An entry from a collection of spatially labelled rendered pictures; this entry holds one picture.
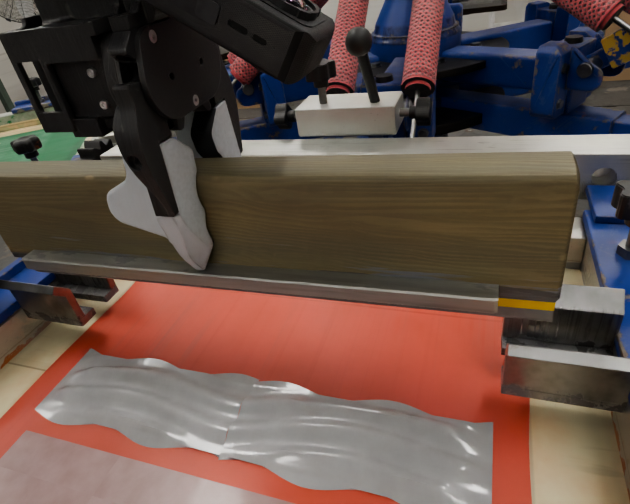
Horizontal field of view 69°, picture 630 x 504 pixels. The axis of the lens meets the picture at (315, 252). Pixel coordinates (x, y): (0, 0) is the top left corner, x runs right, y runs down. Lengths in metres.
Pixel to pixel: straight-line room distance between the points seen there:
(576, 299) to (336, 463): 0.19
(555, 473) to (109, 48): 0.34
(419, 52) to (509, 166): 0.52
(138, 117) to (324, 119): 0.36
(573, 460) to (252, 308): 0.29
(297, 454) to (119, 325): 0.25
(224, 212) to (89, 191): 0.10
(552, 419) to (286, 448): 0.18
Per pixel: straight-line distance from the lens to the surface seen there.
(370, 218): 0.25
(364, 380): 0.38
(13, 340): 0.54
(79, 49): 0.26
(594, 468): 0.35
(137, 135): 0.24
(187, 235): 0.28
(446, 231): 0.25
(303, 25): 0.22
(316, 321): 0.43
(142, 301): 0.52
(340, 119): 0.57
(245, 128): 1.05
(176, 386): 0.41
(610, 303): 0.36
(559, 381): 0.33
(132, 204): 0.30
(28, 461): 0.43
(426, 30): 0.77
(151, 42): 0.25
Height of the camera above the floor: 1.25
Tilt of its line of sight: 34 degrees down
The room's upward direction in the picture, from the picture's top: 10 degrees counter-clockwise
